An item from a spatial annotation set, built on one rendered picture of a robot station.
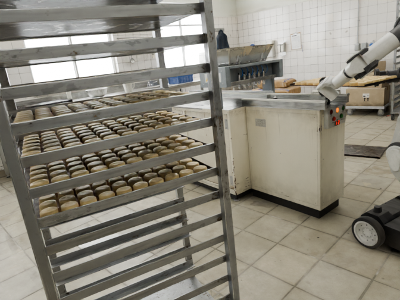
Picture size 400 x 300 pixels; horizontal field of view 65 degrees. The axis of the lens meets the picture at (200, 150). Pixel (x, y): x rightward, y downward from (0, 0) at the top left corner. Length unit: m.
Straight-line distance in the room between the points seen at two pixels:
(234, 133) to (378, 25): 4.33
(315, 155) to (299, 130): 0.22
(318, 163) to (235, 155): 0.69
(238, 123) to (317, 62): 4.42
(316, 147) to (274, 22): 5.27
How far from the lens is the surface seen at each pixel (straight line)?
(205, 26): 1.05
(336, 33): 6.76
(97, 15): 0.96
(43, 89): 0.93
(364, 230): 2.32
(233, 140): 2.65
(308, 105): 2.35
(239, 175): 2.78
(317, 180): 2.45
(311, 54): 6.97
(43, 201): 1.16
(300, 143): 2.44
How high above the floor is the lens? 1.26
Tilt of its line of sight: 16 degrees down
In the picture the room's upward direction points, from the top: 7 degrees counter-clockwise
